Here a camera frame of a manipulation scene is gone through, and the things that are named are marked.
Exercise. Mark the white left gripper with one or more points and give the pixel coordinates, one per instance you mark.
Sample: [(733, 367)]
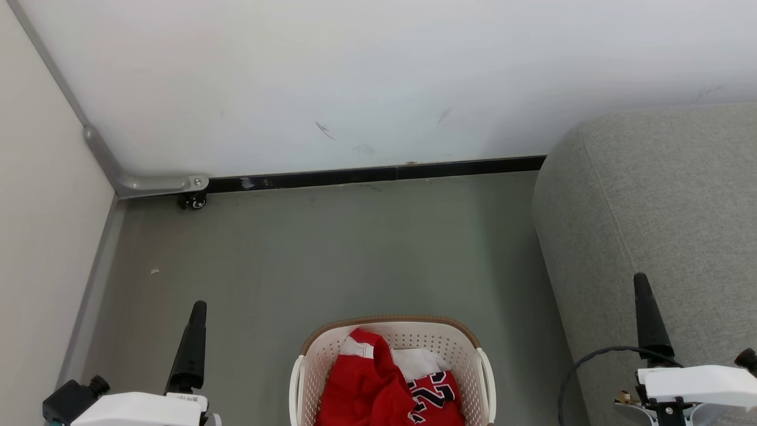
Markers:
[(142, 411)]

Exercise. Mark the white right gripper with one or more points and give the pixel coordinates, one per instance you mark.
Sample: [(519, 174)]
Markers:
[(698, 384)]

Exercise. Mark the red shorts with white band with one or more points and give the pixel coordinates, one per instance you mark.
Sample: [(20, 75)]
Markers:
[(361, 384)]

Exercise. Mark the red basketball jersey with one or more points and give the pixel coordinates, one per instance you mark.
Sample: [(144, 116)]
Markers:
[(437, 397)]

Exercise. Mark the grey fabric sofa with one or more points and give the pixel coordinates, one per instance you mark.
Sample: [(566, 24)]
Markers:
[(650, 207)]

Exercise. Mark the black caster wheel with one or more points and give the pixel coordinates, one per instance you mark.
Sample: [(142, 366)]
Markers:
[(194, 201)]

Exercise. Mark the white perforated laundry basket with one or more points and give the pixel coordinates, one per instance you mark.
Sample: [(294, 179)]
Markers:
[(449, 346)]

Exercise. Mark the black baseboard strip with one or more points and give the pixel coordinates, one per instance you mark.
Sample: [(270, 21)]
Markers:
[(355, 176)]

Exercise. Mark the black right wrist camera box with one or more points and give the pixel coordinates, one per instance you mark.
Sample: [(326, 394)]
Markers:
[(748, 360)]

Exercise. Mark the grey metal floor rail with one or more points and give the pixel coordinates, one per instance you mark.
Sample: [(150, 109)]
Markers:
[(94, 284)]

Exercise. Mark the grey metal partition frame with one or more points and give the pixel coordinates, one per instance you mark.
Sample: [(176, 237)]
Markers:
[(148, 183)]

